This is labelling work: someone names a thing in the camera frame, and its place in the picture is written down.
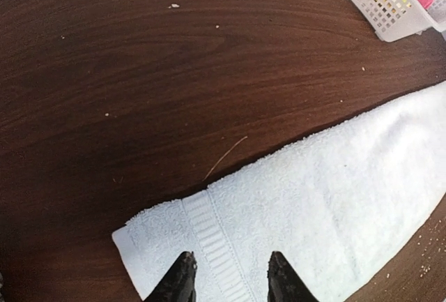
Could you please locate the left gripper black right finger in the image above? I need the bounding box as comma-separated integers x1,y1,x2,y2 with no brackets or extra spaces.
268,251,318,302

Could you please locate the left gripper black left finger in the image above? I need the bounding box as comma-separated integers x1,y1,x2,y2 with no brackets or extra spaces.
144,251,197,302

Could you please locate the light blue towel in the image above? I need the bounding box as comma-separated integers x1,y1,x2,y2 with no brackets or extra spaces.
112,83,445,301

